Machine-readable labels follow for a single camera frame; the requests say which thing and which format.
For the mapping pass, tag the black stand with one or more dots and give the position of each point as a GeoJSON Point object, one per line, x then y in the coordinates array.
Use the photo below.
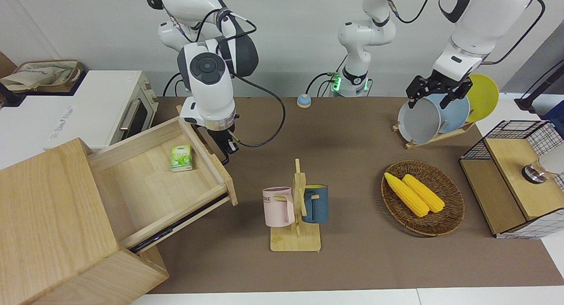
{"type": "Point", "coordinates": [526, 103]}

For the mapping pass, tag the light wooden cabinet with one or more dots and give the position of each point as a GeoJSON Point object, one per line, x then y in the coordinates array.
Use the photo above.
{"type": "Point", "coordinates": [48, 217]}

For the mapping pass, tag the blue round button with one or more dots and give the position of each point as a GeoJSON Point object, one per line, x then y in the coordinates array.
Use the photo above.
{"type": "Point", "coordinates": [303, 101]}

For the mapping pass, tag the brown table mat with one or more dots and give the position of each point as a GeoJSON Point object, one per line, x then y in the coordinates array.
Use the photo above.
{"type": "Point", "coordinates": [352, 269]}

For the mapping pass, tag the white toaster oven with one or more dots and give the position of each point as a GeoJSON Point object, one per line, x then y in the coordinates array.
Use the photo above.
{"type": "Point", "coordinates": [101, 102]}

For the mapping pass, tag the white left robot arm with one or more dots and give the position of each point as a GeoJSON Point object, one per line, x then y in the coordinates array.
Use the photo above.
{"type": "Point", "coordinates": [476, 23]}

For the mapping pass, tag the pink mug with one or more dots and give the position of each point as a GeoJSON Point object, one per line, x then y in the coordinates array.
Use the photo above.
{"type": "Point", "coordinates": [277, 210]}

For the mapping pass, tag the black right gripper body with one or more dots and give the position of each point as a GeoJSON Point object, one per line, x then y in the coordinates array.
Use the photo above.
{"type": "Point", "coordinates": [222, 137]}

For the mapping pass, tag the grey plate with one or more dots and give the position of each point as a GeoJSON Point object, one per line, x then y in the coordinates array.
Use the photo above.
{"type": "Point", "coordinates": [418, 122]}

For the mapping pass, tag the green tea box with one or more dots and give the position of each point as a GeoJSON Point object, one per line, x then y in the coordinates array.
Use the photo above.
{"type": "Point", "coordinates": [181, 159]}

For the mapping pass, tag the brown wicker basket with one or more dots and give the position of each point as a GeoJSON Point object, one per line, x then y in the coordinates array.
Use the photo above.
{"type": "Point", "coordinates": [445, 221]}

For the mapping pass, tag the light blue plate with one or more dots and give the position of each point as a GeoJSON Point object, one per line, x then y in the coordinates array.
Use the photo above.
{"type": "Point", "coordinates": [456, 113]}

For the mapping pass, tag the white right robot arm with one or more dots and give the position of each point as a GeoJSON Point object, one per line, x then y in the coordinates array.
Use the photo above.
{"type": "Point", "coordinates": [207, 93]}

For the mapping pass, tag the yellow corn cob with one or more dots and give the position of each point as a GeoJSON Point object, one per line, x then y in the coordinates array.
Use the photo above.
{"type": "Point", "coordinates": [424, 193]}
{"type": "Point", "coordinates": [405, 194]}

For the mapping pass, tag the wooden plate rack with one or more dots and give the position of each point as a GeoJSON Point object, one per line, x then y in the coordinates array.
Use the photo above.
{"type": "Point", "coordinates": [434, 138]}

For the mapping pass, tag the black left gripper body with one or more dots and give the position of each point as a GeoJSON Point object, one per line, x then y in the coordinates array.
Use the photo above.
{"type": "Point", "coordinates": [436, 84]}

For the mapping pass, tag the yellow plate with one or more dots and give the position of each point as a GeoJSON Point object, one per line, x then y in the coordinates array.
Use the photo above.
{"type": "Point", "coordinates": [484, 95]}

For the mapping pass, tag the beige cloth bag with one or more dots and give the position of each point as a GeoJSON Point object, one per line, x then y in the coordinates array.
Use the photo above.
{"type": "Point", "coordinates": [39, 73]}

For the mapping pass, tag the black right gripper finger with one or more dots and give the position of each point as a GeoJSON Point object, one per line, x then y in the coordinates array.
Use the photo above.
{"type": "Point", "coordinates": [235, 147]}
{"type": "Point", "coordinates": [224, 157]}

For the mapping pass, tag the clear glass cup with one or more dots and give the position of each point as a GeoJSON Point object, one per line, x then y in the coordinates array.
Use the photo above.
{"type": "Point", "coordinates": [535, 172]}

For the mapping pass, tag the blue mug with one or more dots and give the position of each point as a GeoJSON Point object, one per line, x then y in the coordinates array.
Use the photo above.
{"type": "Point", "coordinates": [318, 206]}

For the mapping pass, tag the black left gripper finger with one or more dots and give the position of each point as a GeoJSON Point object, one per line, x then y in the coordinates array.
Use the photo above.
{"type": "Point", "coordinates": [445, 101]}
{"type": "Point", "coordinates": [412, 102]}

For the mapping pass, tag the wooden mug rack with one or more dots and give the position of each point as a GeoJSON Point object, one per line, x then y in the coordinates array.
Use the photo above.
{"type": "Point", "coordinates": [296, 241]}

